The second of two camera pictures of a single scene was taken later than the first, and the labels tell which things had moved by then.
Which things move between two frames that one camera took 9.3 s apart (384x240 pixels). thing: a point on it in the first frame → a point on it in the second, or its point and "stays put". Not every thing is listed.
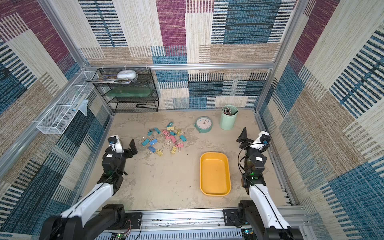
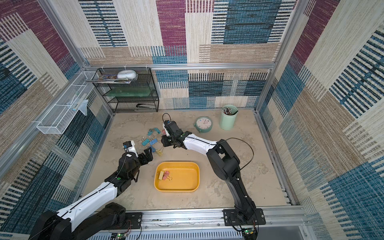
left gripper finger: [133, 147] → [147, 157]
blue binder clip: [152, 149] stays put
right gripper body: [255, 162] → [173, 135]
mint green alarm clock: [203, 124] stays put
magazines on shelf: [112, 78] stays put
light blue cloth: [83, 106] stays put
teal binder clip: [145, 142] stays put
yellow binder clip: [173, 150] → [161, 175]
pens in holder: [227, 111] stays put
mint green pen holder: [228, 116] stays put
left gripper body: [121, 158] → [137, 164]
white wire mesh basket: [57, 120] stays put
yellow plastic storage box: [215, 174] → [185, 176]
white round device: [128, 74] stays put
